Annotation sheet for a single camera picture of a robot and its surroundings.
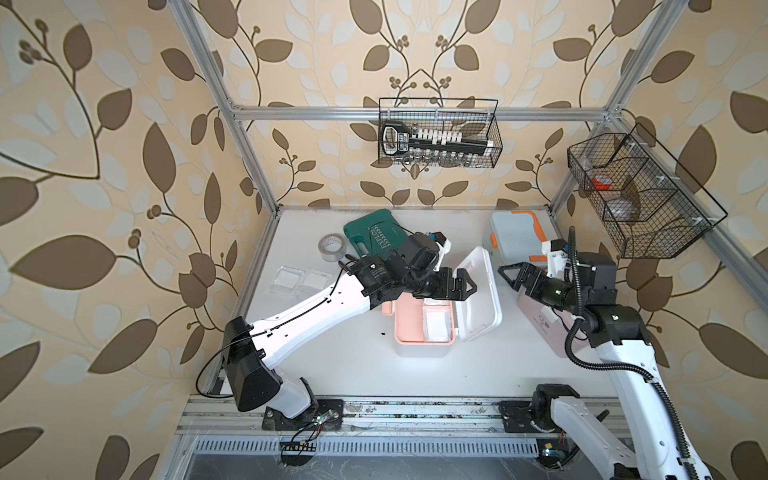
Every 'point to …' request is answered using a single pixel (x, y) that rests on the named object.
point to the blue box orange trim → (516, 237)
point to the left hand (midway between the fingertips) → (459, 283)
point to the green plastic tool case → (375, 234)
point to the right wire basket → (644, 201)
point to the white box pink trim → (481, 313)
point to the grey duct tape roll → (332, 247)
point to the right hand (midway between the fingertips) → (510, 275)
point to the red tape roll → (601, 182)
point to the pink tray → (409, 322)
